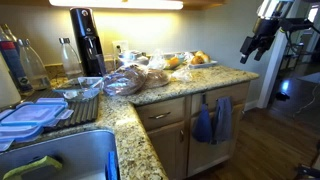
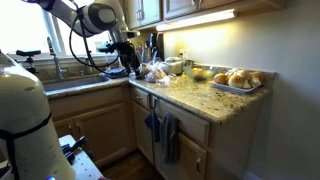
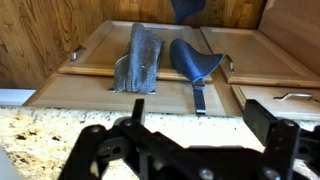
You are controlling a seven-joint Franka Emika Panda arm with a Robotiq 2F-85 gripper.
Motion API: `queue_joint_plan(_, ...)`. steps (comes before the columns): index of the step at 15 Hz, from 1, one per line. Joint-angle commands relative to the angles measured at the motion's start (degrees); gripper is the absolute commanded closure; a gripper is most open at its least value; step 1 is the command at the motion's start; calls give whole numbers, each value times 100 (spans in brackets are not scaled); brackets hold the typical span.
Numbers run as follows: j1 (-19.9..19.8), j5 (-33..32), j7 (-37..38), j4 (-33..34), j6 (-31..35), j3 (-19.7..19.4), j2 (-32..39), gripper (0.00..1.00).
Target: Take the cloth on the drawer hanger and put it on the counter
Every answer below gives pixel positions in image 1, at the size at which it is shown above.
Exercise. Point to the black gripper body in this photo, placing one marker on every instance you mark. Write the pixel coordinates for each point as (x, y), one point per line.
(264, 33)

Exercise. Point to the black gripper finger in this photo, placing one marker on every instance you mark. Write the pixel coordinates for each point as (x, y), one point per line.
(246, 49)
(259, 53)

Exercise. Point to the blue microfiber cloth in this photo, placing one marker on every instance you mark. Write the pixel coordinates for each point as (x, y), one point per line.
(201, 130)

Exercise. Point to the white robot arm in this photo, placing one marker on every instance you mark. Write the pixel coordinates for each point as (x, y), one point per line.
(270, 13)

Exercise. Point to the wooden drawer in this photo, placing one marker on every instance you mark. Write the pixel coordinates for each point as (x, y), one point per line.
(237, 92)
(175, 106)

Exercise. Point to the black drawer hook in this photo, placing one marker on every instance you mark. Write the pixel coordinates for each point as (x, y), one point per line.
(203, 99)

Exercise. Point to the left wooden drawer front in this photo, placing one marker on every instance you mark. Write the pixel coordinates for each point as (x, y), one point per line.
(175, 106)

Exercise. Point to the white plate with rolls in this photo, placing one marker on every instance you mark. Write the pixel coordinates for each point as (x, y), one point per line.
(200, 60)

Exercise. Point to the grey-blue striped towel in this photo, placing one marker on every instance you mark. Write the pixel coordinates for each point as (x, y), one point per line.
(222, 123)

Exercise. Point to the clear plastic bag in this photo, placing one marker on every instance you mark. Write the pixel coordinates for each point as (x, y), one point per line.
(182, 74)

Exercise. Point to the bowl with orange fruit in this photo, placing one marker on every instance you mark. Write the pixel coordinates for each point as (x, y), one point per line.
(173, 60)

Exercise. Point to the bagged brown bread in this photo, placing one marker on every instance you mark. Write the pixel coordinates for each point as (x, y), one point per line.
(156, 78)

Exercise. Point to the wooden cabinet door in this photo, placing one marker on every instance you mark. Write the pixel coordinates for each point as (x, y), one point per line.
(202, 156)
(168, 142)

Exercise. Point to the bagged dark bread loaf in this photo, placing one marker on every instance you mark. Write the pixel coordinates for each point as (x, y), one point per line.
(126, 80)

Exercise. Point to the left wooden cabinet door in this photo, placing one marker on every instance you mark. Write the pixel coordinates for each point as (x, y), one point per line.
(168, 142)

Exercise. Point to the under-cabinet light strip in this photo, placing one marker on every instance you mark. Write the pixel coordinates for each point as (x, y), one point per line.
(121, 4)

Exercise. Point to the black soda maker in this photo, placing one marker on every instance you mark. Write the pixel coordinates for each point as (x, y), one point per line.
(88, 41)

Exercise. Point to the clear glass food container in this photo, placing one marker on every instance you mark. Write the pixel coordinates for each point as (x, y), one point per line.
(80, 89)

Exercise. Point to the black dish drying mat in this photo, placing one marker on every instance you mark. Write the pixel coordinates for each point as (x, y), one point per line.
(83, 111)

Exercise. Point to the clear bottle silver cap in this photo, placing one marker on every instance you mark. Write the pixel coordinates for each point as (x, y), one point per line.
(70, 59)

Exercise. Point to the blue sponge in sink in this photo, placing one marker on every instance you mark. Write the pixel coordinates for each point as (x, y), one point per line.
(111, 167)

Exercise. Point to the stainless steel sink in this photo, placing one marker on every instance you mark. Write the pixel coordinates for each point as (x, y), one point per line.
(83, 155)

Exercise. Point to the blue plastic container lid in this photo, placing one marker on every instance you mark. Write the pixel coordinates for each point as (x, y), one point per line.
(46, 112)

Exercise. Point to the clear glass carafe bottle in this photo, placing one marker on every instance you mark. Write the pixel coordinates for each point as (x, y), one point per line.
(33, 66)

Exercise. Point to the dark bottle red label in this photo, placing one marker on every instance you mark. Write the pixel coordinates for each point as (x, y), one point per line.
(10, 53)

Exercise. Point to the green yellow sponge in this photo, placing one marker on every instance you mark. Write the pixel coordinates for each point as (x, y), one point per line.
(46, 161)

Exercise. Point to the metal drawer handle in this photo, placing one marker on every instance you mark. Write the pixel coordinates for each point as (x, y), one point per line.
(159, 116)

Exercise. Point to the white wall outlet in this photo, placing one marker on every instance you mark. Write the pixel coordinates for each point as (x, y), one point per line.
(120, 46)

